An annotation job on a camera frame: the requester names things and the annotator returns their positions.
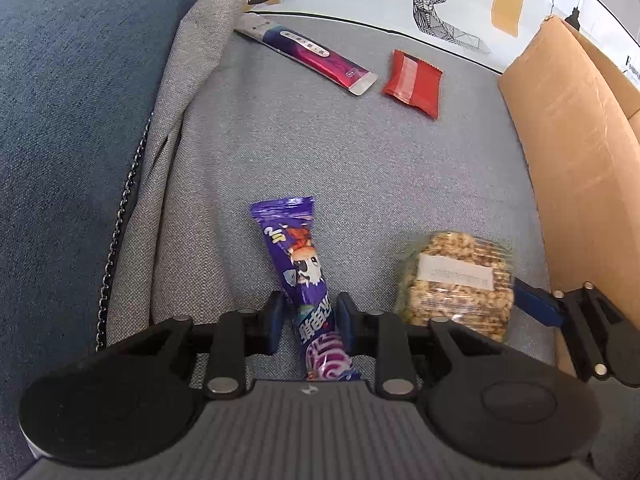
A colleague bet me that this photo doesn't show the clear peanut bag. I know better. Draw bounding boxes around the clear peanut bag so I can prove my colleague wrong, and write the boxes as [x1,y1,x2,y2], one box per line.
[394,231,514,342]

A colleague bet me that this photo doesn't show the purple cartoon snack packet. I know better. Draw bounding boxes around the purple cartoon snack packet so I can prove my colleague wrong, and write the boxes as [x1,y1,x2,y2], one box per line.
[250,196,360,382]

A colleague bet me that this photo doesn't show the deer print sofa cover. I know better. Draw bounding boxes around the deer print sofa cover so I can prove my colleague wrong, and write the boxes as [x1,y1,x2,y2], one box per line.
[96,0,552,348]

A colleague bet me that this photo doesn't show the cardboard box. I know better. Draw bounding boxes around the cardboard box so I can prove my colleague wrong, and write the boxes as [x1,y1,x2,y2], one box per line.
[498,15,639,324]

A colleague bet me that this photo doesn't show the small red snack packet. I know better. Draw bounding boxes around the small red snack packet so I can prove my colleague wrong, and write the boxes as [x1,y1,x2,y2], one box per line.
[383,50,442,119]

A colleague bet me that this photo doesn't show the purple gradient stick packet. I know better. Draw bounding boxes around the purple gradient stick packet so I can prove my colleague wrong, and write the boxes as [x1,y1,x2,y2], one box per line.
[234,13,378,96]

